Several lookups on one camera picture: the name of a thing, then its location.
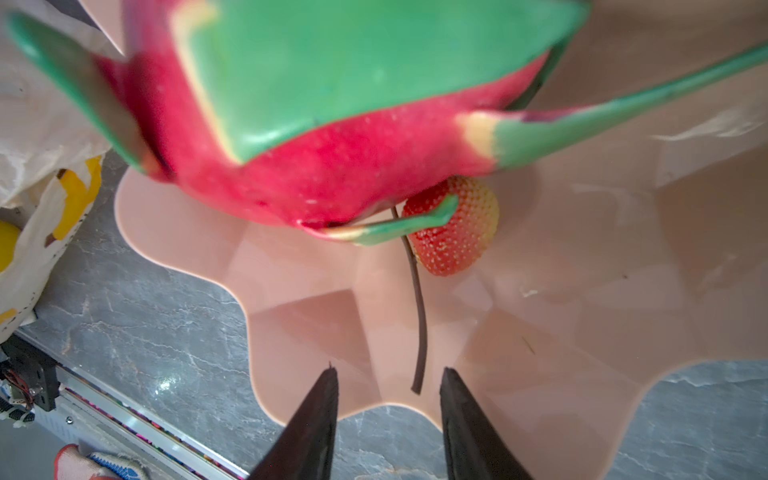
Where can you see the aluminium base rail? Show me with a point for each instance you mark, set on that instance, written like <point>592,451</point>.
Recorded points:
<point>79,408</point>

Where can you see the peach wavy fruit bowl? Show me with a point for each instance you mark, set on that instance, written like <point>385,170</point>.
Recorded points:
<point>617,260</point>

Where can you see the pink fake dragon fruit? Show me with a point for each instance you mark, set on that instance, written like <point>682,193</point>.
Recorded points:
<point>317,115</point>

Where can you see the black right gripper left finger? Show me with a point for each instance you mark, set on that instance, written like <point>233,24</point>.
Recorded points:
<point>305,448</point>

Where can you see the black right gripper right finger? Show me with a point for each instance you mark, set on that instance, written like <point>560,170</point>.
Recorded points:
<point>473,448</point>

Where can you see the translucent banana print plastic bag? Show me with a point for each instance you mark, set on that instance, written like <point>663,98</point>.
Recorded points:
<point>51,174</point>

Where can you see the red fake strawberry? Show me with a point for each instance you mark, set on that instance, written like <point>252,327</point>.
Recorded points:
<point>456,246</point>

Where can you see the yellow fake lemon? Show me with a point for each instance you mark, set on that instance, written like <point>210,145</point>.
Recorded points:
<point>9,235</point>

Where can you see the orange work glove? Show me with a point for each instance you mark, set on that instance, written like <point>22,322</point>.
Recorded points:
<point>71,464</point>

